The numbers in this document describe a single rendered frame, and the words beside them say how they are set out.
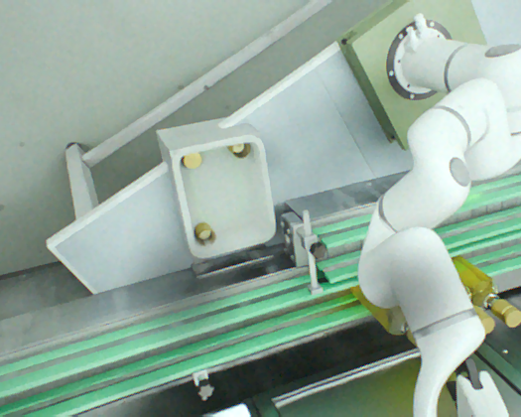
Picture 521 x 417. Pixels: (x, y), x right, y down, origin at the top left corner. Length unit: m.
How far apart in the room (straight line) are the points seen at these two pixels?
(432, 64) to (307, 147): 0.32
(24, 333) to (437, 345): 0.78
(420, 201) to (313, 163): 0.54
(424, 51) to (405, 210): 0.45
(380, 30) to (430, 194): 0.52
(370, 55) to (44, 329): 0.78
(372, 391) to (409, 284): 0.49
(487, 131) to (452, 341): 0.36
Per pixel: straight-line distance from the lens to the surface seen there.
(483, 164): 1.06
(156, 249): 1.37
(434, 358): 0.83
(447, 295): 0.82
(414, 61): 1.30
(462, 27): 1.42
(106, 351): 1.23
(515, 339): 1.48
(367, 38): 1.31
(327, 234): 1.27
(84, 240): 1.35
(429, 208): 0.90
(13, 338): 1.33
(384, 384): 1.30
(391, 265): 0.84
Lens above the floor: 1.99
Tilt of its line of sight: 60 degrees down
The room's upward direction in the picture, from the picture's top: 132 degrees clockwise
